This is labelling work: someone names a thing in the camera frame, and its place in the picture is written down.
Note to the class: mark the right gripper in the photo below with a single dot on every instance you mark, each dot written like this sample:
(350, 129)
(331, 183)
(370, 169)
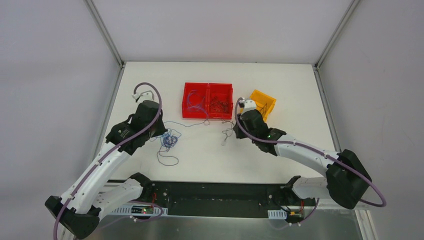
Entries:
(238, 131)

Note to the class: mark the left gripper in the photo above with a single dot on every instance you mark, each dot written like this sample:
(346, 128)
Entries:
(159, 131)

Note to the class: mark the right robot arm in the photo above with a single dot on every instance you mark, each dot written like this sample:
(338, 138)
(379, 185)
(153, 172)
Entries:
(343, 178)

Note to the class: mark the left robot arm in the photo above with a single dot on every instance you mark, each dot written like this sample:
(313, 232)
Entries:
(82, 206)

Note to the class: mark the yellow bin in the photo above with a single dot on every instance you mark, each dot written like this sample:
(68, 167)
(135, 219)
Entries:
(264, 103)

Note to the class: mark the red double bin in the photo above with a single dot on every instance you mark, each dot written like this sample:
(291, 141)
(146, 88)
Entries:
(207, 101)

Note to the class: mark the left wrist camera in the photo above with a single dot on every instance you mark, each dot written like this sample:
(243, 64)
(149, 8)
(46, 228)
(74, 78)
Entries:
(143, 96)

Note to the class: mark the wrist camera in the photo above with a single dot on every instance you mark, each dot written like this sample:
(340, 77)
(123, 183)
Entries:
(143, 96)
(246, 104)

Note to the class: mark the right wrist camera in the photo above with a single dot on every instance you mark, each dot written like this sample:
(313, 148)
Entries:
(246, 104)

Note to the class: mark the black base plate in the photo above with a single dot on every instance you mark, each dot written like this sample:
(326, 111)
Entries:
(232, 200)

